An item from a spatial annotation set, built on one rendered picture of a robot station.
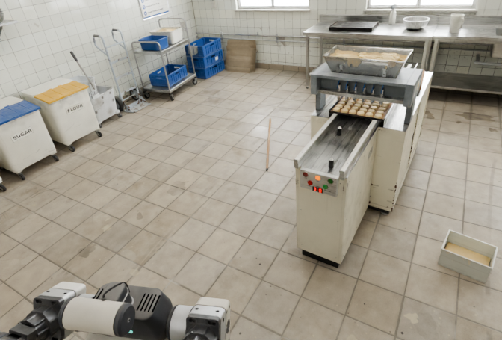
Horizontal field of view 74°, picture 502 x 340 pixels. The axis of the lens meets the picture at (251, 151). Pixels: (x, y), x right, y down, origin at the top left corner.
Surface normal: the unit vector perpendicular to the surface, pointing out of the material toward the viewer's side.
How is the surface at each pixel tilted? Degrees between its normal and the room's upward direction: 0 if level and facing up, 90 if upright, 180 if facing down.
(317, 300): 0
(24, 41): 90
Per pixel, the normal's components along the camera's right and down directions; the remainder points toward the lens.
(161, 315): 0.78, -0.43
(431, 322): -0.09, -0.85
